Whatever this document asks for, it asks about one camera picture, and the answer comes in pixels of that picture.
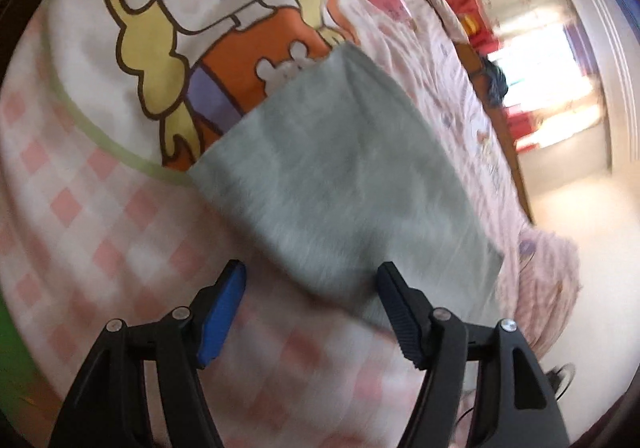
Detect grey pants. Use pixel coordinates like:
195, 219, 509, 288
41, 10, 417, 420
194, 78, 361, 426
189, 44, 502, 327

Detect pink checkered folded quilt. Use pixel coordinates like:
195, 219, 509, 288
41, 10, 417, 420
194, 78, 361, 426
497, 225, 582, 358

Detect dark clothes on cabinet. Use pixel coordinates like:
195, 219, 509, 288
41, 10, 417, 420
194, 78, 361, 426
480, 56, 509, 108

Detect red and cream curtain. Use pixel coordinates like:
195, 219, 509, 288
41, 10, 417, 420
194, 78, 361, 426
447, 0, 605, 152

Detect long wooden low cabinet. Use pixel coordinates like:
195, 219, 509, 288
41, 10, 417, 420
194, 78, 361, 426
454, 42, 534, 223

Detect pink checkered cartoon bedsheet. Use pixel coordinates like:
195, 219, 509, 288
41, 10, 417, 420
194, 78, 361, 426
1, 0, 528, 447

